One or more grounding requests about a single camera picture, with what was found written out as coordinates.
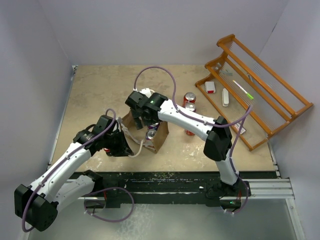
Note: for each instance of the white red small box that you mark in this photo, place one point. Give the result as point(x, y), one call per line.
point(210, 87)

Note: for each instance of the small dark red-capped bottle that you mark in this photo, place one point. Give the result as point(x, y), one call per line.
point(106, 150)

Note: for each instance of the purple Fanta can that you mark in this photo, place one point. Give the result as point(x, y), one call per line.
point(190, 107)

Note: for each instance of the wooden tiered rack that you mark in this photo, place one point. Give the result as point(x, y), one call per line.
point(276, 103)

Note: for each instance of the green tipped white pen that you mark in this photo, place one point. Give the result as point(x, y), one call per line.
point(242, 89)

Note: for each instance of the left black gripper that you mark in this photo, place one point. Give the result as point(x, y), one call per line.
point(123, 149)

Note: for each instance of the patterned canvas tote bag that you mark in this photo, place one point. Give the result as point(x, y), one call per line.
point(127, 125)

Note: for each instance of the red cola can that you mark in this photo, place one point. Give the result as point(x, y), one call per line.
point(189, 97)

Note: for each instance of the white oblong case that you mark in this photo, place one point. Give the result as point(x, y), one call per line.
point(225, 97)

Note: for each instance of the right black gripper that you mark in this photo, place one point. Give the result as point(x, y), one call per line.
point(139, 122)

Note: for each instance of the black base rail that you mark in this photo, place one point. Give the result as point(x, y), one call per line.
point(172, 188)

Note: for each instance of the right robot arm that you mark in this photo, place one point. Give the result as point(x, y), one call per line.
point(218, 139)

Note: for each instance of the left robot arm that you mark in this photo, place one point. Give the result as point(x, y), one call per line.
point(39, 203)

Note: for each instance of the purple soda can front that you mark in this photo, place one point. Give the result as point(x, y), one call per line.
point(150, 134)

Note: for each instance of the red soda can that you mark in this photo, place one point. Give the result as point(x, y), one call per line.
point(189, 133)

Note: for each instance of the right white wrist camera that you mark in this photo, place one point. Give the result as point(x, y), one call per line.
point(145, 91)

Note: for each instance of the purple soda can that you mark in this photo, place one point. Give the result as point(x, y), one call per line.
point(154, 126)
point(150, 134)

